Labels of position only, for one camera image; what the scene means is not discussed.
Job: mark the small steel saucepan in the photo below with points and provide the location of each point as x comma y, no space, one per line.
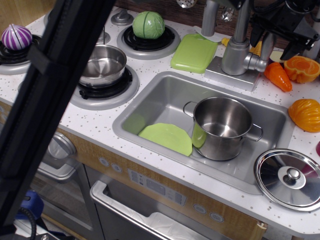
104,68

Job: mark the orange toy carrot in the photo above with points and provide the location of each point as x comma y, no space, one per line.
277,75

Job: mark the green toy cabbage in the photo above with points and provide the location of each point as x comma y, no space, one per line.
148,25

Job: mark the orange toy pepper half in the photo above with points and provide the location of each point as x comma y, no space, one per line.
302,69

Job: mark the front right stove burner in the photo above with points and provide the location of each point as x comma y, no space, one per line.
105,98

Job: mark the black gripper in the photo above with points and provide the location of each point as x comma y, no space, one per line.
293,28

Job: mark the steel pot lid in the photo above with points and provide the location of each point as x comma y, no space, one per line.
289,178

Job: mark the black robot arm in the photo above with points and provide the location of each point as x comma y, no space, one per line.
294,7

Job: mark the tall steel pot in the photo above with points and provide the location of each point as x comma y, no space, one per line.
220,127

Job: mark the yellow toy corn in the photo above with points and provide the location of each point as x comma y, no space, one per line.
257,49

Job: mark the purple toy onion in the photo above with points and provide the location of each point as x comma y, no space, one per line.
16,37

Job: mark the blue clamp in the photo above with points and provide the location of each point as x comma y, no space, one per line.
33,202

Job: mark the stove burner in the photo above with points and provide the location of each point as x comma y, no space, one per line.
15,62
105,98
148,49

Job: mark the purple toy at edge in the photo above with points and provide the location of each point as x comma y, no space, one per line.
318,148

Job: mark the grey oven door handle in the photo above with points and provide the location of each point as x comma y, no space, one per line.
61,175

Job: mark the silver faucet lever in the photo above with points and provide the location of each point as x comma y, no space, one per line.
259,63

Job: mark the front left stove burner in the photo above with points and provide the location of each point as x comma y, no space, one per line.
15,62

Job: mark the back right stove burner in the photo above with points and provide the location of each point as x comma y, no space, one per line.
148,49

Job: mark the grey stove knob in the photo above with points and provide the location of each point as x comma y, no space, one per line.
122,18
105,37

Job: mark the grey dishwasher door handle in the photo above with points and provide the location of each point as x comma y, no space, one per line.
126,214

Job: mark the silver oven dial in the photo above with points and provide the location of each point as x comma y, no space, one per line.
60,147

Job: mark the silver faucet spout pipe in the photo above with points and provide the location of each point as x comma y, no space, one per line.
209,18

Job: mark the silver faucet body with base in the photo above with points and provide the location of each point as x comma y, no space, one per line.
231,69

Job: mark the black foreground post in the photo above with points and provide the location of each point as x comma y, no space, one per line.
57,64

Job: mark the green cutting board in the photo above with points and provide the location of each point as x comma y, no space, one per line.
193,54

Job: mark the green plastic plate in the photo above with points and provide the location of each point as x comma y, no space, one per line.
169,136

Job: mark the grey sink basin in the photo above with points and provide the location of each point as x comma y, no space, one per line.
171,98

